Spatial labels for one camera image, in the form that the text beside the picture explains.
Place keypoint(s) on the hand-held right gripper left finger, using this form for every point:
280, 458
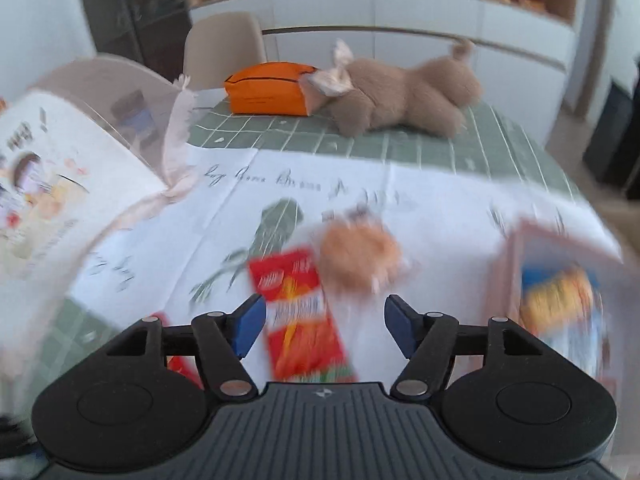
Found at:
250, 325

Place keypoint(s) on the black furniture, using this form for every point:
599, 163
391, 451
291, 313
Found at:
617, 135

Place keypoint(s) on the white printed paper sheet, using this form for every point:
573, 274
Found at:
300, 170

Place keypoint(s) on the round pastry clear packet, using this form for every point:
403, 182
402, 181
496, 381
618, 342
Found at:
357, 255

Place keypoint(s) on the pink cardboard box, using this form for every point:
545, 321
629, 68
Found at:
505, 285

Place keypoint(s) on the brown plush toy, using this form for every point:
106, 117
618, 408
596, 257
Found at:
400, 95

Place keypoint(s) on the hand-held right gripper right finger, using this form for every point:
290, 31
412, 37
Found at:
400, 325

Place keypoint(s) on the small red snack packet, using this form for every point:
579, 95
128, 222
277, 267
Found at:
180, 367

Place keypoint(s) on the blue and yellow snack packet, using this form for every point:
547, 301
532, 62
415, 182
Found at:
560, 300

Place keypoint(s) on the dark glass cabinet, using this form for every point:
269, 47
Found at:
135, 15

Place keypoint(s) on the beige chair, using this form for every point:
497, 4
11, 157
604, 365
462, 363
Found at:
225, 45

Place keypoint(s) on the orange pouch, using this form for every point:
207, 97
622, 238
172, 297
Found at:
270, 87

